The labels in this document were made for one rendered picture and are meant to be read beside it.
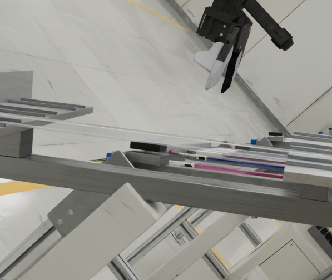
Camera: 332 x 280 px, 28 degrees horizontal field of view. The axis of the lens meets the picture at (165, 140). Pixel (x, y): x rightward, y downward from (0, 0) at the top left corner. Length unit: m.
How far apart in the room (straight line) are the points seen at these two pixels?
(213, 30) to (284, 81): 8.70
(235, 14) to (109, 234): 0.58
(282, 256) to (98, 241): 1.76
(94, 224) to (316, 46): 9.19
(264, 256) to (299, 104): 7.44
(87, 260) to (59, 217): 0.27
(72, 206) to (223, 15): 0.44
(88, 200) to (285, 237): 1.53
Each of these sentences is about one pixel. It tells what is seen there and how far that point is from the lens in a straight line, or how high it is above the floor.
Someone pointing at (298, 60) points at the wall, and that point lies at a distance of 9.95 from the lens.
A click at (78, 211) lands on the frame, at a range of 1.10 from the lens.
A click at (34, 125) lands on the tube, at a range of 0.75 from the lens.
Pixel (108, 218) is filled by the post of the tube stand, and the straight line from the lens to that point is 0.83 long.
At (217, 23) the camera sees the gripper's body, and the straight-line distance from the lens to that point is 1.26.
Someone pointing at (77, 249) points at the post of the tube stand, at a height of 0.71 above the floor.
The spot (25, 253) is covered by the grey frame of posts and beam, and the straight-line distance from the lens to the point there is 1.17.
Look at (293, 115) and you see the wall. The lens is 9.91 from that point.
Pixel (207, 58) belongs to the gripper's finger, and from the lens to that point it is 1.23.
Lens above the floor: 1.08
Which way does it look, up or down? 14 degrees down
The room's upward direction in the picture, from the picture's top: 48 degrees clockwise
